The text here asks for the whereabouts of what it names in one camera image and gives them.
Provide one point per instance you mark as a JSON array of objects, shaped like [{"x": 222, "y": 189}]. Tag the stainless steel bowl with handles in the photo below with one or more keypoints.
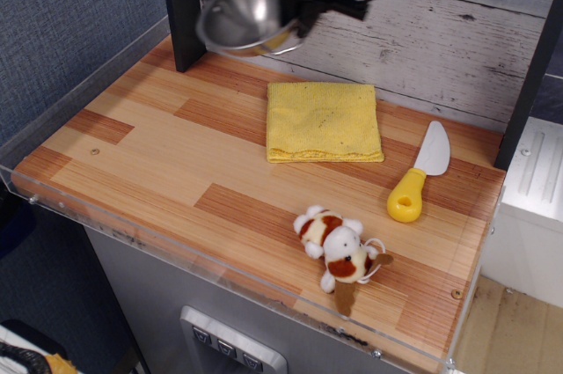
[{"x": 248, "y": 28}]

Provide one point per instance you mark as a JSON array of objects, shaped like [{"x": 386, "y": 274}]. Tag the folded yellow cloth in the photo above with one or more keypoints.
[{"x": 322, "y": 122}]

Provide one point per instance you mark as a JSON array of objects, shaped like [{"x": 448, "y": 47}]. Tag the brown white plush dog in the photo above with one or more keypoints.
[{"x": 336, "y": 240}]

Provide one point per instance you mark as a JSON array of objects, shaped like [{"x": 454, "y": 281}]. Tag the white cabinet at right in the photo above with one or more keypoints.
[{"x": 524, "y": 248}]

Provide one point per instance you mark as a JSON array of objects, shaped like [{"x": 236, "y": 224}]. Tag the clear acrylic table guard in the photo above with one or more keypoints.
[{"x": 168, "y": 173}]

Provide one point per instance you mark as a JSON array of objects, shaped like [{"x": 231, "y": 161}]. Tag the silver dispenser button panel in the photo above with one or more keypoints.
[{"x": 218, "y": 348}]

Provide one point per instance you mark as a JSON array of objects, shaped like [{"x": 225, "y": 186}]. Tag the yellow black object bottom left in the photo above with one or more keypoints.
[{"x": 34, "y": 362}]

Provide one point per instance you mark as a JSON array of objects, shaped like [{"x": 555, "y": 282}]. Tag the black vertical post left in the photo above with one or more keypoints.
[{"x": 187, "y": 47}]

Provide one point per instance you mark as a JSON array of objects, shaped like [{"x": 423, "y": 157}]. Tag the black vertical post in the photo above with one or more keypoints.
[
  {"x": 187, "y": 47},
  {"x": 538, "y": 66}
]

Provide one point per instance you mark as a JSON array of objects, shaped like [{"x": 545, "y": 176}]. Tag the yellow handled toy knife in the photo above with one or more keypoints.
[{"x": 405, "y": 202}]

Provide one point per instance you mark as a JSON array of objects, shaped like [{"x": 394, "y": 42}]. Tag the black vertical post right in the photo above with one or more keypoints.
[{"x": 538, "y": 66}]

